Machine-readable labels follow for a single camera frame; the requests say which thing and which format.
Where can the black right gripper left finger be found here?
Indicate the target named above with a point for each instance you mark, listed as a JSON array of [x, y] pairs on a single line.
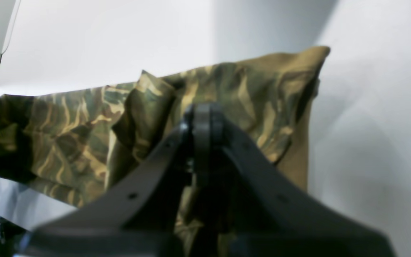
[[133, 219]]

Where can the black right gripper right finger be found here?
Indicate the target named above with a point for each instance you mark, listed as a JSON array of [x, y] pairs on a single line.
[[270, 216]]

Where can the camouflage T-shirt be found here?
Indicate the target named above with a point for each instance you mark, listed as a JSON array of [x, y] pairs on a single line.
[[74, 146]]

